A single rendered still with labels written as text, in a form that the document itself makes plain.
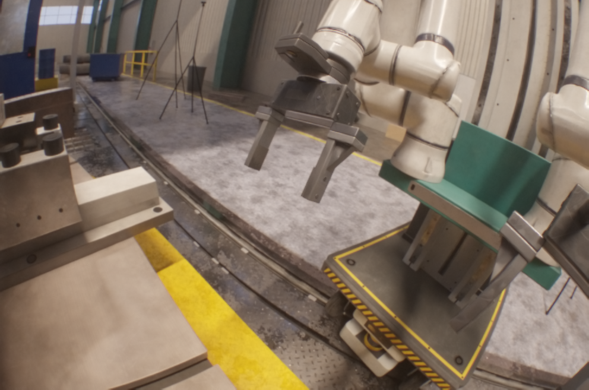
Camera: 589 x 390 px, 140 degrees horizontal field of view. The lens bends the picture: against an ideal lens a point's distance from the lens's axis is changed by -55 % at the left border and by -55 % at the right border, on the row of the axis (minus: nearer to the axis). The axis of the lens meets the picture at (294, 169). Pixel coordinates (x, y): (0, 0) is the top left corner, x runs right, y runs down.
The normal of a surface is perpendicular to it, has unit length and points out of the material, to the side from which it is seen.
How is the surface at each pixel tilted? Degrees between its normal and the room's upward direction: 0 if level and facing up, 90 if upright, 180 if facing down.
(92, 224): 90
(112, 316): 0
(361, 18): 71
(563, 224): 66
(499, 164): 90
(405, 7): 99
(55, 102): 90
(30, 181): 90
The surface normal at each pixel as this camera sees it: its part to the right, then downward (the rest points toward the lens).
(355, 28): 0.22, 0.09
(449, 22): 0.00, 0.07
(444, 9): -0.34, -0.07
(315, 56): 0.68, 0.31
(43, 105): 0.96, 0.26
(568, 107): -0.83, -0.45
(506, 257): -0.72, -0.36
